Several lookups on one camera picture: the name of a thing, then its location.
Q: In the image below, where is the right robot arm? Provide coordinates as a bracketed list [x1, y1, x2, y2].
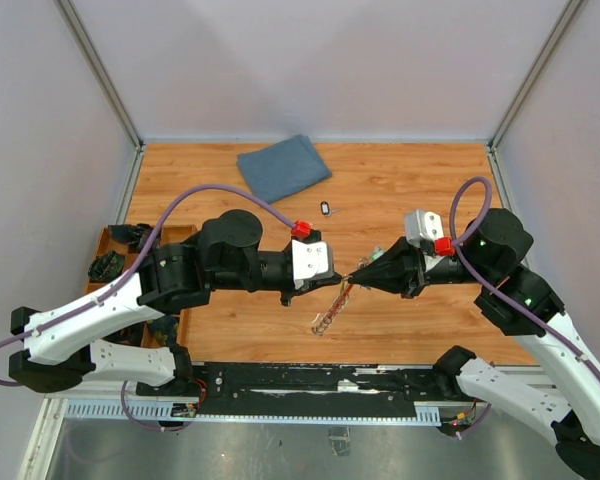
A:
[349, 208, 600, 479]

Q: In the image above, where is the green patterned sock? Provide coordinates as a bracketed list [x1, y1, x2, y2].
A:
[88, 250, 125, 283]

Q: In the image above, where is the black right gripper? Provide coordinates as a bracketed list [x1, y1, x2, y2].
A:
[347, 233, 496, 298]

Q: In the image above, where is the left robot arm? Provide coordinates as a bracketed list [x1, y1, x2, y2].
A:
[8, 210, 342, 396]

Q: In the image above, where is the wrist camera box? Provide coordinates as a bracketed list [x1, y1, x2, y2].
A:
[291, 240, 335, 290]
[404, 209, 444, 247]

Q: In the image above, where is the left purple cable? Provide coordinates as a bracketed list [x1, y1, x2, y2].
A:
[0, 183, 314, 387]

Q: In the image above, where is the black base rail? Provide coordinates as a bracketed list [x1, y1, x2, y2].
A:
[132, 362, 474, 420]

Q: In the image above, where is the red-handled metal key organizer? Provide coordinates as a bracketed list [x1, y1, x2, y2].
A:
[311, 275, 355, 336]

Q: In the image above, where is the dark patterned sock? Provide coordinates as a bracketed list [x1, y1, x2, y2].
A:
[107, 223, 153, 253]

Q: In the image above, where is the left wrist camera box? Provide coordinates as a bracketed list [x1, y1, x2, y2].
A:
[291, 240, 335, 290]

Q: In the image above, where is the green tagged key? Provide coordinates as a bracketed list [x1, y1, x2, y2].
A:
[370, 246, 385, 262]

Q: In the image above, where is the dark floral sock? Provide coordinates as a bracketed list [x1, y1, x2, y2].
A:
[147, 315, 179, 347]

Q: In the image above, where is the folded blue cloth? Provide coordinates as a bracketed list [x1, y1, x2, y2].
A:
[237, 135, 332, 204]

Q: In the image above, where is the black tagged key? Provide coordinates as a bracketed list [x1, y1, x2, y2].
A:
[320, 201, 340, 218]

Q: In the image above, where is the wooden compartment tray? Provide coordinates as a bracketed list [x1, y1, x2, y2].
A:
[85, 225, 190, 349]

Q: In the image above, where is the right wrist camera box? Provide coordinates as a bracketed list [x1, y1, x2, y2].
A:
[404, 209, 444, 247]

